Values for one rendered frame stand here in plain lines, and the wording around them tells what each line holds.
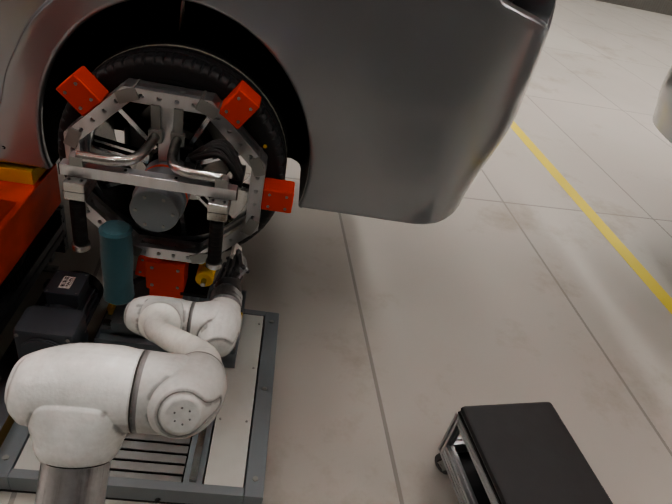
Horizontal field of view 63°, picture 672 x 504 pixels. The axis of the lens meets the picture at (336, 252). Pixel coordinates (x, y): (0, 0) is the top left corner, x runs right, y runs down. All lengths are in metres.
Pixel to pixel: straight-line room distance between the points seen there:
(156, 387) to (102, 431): 0.10
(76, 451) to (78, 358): 0.14
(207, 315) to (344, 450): 0.86
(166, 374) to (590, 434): 1.99
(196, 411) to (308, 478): 1.16
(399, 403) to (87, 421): 1.54
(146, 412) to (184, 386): 0.07
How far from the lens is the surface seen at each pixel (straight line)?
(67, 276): 1.98
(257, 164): 1.55
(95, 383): 0.91
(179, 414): 0.87
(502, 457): 1.83
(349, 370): 2.32
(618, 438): 2.64
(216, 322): 1.43
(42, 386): 0.94
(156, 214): 1.52
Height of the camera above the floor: 1.69
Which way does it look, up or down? 35 degrees down
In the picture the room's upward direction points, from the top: 13 degrees clockwise
